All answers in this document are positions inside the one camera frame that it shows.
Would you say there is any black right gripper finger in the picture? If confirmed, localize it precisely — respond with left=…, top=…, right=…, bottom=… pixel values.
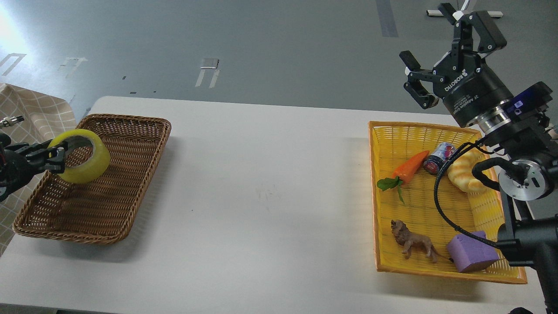
left=399, top=51, right=445, bottom=109
left=438, top=3, right=507, bottom=61

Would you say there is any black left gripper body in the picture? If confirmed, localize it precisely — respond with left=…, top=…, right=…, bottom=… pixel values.
left=0, top=150, right=33, bottom=201

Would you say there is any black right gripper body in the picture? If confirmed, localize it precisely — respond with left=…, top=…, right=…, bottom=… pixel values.
left=433, top=52, right=514, bottom=127

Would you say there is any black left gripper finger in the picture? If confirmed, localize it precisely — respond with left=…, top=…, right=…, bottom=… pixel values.
left=26, top=155, right=65, bottom=174
left=9, top=142, right=68, bottom=158

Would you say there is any yellow tape roll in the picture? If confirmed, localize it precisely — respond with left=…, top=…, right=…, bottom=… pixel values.
left=48, top=129, right=110, bottom=184

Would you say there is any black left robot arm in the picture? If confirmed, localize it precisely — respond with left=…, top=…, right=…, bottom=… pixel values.
left=0, top=133, right=69, bottom=201

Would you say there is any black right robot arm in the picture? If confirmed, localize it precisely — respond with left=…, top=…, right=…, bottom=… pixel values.
left=399, top=3, right=558, bottom=314

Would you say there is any beige checkered cloth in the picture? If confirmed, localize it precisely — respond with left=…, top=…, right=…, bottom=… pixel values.
left=0, top=83, right=77, bottom=254

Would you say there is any white metal stand base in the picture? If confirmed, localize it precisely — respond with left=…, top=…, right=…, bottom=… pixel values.
left=426, top=0, right=504, bottom=19

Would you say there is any brown wicker basket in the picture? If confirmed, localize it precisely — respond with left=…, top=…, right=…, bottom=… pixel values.
left=12, top=113, right=171, bottom=245

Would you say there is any small soda can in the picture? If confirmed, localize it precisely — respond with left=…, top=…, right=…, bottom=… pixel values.
left=422, top=142, right=456, bottom=176

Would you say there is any toy croissant bread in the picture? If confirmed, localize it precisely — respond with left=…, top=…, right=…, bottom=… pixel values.
left=448, top=150, right=487, bottom=193

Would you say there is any orange toy carrot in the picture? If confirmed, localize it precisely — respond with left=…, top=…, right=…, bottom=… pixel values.
left=375, top=150, right=430, bottom=204

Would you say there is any yellow plastic basket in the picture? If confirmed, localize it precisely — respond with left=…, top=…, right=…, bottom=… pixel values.
left=369, top=121, right=527, bottom=284

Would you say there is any brown toy lion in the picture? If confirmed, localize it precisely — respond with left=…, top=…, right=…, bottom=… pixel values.
left=390, top=219, right=438, bottom=263

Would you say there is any purple foam block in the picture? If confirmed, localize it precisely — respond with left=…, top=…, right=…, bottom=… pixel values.
left=446, top=234, right=500, bottom=273

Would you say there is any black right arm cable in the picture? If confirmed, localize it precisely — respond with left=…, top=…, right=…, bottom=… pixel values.
left=433, top=137, right=502, bottom=250

